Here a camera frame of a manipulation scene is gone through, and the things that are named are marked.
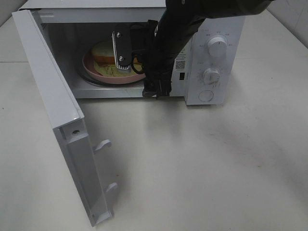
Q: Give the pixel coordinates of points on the white timer knob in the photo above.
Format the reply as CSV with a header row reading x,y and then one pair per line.
x,y
210,76

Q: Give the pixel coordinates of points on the white bread sandwich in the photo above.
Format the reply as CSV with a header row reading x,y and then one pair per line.
x,y
103,53

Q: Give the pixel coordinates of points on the white microwave oven body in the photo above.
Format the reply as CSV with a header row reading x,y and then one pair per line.
x,y
57,36

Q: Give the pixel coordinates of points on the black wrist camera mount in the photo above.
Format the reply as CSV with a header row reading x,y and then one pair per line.
x,y
123,53

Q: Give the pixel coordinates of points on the white warning label sticker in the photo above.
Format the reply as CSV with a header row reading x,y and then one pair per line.
x,y
180,60

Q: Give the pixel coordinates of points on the round white door button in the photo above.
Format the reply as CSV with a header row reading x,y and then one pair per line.
x,y
206,96

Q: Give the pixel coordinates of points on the upper white power knob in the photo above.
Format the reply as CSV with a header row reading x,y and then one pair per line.
x,y
217,46

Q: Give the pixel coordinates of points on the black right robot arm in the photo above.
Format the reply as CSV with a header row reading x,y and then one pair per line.
x,y
179,22

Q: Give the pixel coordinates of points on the pink round plate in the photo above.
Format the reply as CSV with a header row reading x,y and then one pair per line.
x,y
99,63

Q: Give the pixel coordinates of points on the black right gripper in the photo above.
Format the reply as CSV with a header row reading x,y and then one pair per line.
x,y
161,50

